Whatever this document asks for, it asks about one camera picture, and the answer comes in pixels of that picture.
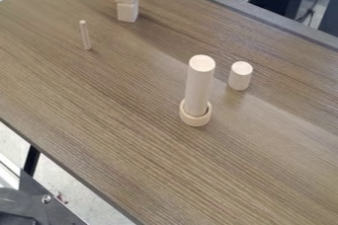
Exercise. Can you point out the tall wooden cylinder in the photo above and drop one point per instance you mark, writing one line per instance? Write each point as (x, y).
(199, 86)

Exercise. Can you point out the short wooden cylinder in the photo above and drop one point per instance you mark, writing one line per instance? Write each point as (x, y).
(240, 77)

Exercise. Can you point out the thin wooden peg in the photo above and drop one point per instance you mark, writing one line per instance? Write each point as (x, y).
(85, 35)

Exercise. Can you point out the black metal base plate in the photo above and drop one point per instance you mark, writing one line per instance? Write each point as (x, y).
(31, 206)

